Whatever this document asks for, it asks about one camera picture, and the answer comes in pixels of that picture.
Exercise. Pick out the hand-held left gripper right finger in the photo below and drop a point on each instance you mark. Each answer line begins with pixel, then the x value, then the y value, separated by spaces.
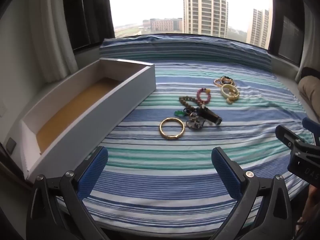
pixel 225 172

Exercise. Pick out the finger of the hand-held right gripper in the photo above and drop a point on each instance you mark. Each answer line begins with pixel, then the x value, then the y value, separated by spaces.
pixel 287 136
pixel 310 127

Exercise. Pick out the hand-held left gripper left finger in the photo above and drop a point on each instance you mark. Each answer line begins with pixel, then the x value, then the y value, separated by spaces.
pixel 92 170

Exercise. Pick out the white box with cardboard bottom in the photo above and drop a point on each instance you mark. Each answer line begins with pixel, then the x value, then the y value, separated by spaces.
pixel 100 130

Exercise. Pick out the black wrist watch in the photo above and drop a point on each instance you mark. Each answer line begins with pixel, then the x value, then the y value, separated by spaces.
pixel 210 115

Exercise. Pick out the gold bangle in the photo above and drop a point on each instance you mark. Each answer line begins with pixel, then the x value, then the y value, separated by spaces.
pixel 172 137

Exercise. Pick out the person's right forearm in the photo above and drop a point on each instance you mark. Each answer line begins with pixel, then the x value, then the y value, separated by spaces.
pixel 313 210

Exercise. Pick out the blue green striped blanket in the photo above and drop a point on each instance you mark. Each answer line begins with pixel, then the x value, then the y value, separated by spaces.
pixel 175 175

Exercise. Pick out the white jade bangle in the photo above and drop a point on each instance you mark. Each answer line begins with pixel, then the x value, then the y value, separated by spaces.
pixel 223 92

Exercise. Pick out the white curtain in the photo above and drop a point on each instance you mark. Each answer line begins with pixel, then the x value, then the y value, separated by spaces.
pixel 311 42
pixel 52 30

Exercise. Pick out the dark window blind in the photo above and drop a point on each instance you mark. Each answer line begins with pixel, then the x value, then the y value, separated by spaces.
pixel 85 12
pixel 287 30

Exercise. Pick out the slim beige tower building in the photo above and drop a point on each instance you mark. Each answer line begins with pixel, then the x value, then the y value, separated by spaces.
pixel 258 27

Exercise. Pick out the striped pillow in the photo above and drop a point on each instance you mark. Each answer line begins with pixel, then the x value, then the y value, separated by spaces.
pixel 187 50

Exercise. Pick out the tall beige tower building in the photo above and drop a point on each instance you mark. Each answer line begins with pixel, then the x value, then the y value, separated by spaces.
pixel 205 7

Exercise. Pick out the low brick building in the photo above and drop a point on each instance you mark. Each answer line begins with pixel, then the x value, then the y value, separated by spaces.
pixel 162 25

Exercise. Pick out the dark wall switch plate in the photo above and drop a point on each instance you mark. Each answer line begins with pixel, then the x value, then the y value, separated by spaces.
pixel 11 146

